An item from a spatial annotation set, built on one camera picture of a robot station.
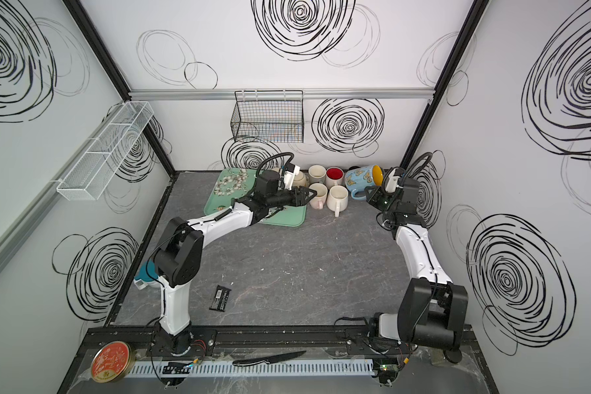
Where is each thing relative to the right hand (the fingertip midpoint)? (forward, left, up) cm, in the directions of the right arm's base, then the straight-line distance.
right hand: (368, 188), depth 83 cm
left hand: (0, +19, -3) cm, 19 cm away
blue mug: (+4, +3, 0) cm, 5 cm away
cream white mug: (+21, +9, -16) cm, 28 cm away
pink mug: (+6, +16, -15) cm, 23 cm away
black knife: (-48, +32, -22) cm, 61 cm away
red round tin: (-50, +75, -18) cm, 92 cm away
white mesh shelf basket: (-3, +86, +12) cm, 87 cm away
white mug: (+8, +8, -17) cm, 20 cm away
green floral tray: (+21, +57, -22) cm, 64 cm away
